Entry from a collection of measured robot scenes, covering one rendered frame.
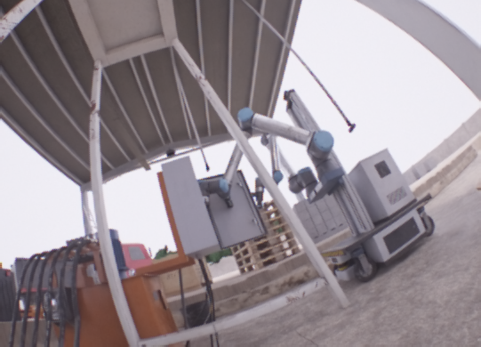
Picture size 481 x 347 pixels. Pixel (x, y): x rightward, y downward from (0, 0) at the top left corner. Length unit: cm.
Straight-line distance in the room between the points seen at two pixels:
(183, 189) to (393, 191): 155
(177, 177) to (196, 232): 37
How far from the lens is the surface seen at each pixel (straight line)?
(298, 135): 162
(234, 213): 181
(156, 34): 227
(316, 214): 449
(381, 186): 189
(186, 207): 137
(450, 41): 44
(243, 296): 281
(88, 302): 155
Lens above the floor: 48
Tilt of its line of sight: 24 degrees up
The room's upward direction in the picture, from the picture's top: 23 degrees counter-clockwise
